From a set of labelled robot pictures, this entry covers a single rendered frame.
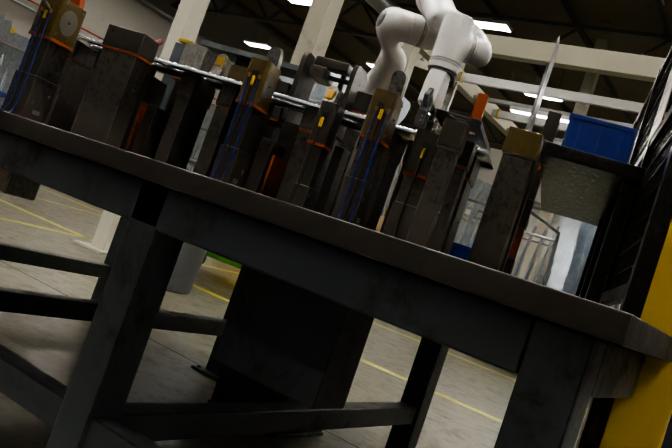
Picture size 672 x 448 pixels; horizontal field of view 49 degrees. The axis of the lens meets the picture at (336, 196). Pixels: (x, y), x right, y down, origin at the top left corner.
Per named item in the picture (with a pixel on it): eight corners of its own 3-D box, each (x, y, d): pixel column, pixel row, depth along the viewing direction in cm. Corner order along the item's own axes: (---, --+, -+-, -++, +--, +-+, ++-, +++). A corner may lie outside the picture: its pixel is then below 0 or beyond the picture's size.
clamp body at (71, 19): (-13, 110, 202) (35, -14, 205) (21, 123, 216) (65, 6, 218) (12, 119, 200) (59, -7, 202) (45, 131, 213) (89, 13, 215)
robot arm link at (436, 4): (462, 33, 226) (482, 78, 201) (416, 11, 221) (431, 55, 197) (478, 7, 221) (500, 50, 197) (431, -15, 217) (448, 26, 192)
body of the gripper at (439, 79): (431, 72, 204) (418, 110, 204) (426, 60, 195) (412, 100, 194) (458, 79, 202) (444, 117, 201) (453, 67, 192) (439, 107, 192)
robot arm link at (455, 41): (454, 71, 204) (425, 58, 201) (469, 26, 205) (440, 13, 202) (468, 67, 196) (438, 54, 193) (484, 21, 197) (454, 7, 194)
